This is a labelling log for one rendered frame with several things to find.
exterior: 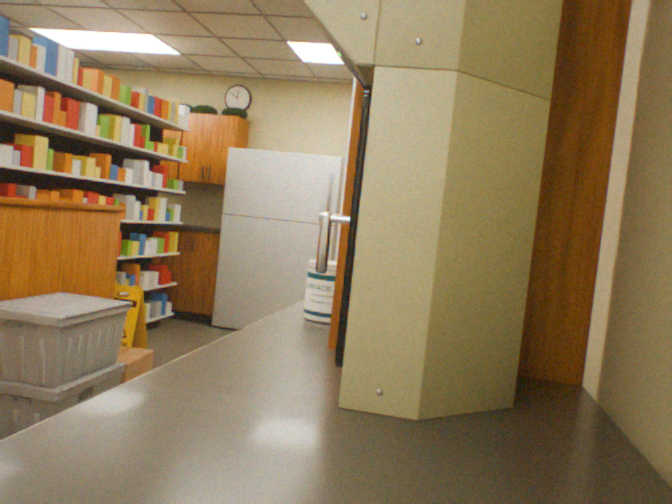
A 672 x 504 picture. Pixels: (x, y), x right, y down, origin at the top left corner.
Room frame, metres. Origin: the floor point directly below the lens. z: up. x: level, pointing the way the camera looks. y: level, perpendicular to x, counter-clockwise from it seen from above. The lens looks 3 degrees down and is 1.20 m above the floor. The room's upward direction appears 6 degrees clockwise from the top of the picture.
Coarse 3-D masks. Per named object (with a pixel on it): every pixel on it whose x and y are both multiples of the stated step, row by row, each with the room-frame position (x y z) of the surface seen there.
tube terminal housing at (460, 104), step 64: (384, 0) 0.83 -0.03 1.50; (448, 0) 0.81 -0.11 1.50; (512, 0) 0.86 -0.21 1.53; (384, 64) 0.83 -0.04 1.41; (448, 64) 0.81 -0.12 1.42; (512, 64) 0.87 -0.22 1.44; (384, 128) 0.82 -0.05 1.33; (448, 128) 0.81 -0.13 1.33; (512, 128) 0.88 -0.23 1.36; (384, 192) 0.82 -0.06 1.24; (448, 192) 0.81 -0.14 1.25; (512, 192) 0.89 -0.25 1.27; (384, 256) 0.82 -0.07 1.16; (448, 256) 0.82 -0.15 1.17; (512, 256) 0.90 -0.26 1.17; (384, 320) 0.82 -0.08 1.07; (448, 320) 0.83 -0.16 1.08; (512, 320) 0.91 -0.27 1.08; (384, 384) 0.82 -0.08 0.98; (448, 384) 0.84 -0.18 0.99; (512, 384) 0.92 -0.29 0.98
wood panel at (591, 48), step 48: (576, 0) 1.14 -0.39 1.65; (624, 0) 1.12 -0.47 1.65; (576, 48) 1.14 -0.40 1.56; (624, 48) 1.12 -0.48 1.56; (576, 96) 1.13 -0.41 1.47; (576, 144) 1.13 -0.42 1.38; (576, 192) 1.13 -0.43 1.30; (576, 240) 1.13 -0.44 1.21; (336, 288) 1.21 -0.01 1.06; (528, 288) 1.14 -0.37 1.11; (576, 288) 1.13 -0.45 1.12; (336, 336) 1.21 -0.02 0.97; (528, 336) 1.14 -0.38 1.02; (576, 336) 1.13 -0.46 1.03; (576, 384) 1.12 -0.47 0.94
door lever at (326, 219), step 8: (320, 216) 0.89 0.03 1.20; (328, 216) 0.88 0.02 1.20; (336, 216) 0.88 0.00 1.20; (344, 216) 0.88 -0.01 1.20; (320, 224) 0.89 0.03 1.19; (328, 224) 0.88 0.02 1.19; (320, 232) 0.88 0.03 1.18; (328, 232) 0.88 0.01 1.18; (320, 240) 0.88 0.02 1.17; (328, 240) 0.88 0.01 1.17; (320, 248) 0.88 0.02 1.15; (328, 248) 0.89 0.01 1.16; (320, 256) 0.88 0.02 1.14; (320, 264) 0.88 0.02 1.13; (320, 272) 0.88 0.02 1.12
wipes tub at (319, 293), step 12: (312, 264) 1.52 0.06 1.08; (336, 264) 1.50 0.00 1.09; (312, 276) 1.52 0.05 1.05; (324, 276) 1.50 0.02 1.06; (312, 288) 1.51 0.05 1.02; (324, 288) 1.50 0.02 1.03; (312, 300) 1.51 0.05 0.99; (324, 300) 1.50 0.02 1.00; (312, 312) 1.51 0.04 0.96; (324, 312) 1.50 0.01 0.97
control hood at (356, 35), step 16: (304, 0) 0.85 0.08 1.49; (320, 0) 0.84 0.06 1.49; (336, 0) 0.84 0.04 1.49; (352, 0) 0.84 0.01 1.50; (368, 0) 0.83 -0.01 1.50; (320, 16) 0.84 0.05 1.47; (336, 16) 0.84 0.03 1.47; (352, 16) 0.84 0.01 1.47; (368, 16) 0.83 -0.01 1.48; (336, 32) 0.84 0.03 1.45; (352, 32) 0.84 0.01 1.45; (368, 32) 0.83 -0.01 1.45; (352, 48) 0.83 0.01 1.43; (368, 48) 0.83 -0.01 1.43; (352, 64) 0.91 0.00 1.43; (368, 64) 0.83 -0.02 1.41; (368, 80) 0.92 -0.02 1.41
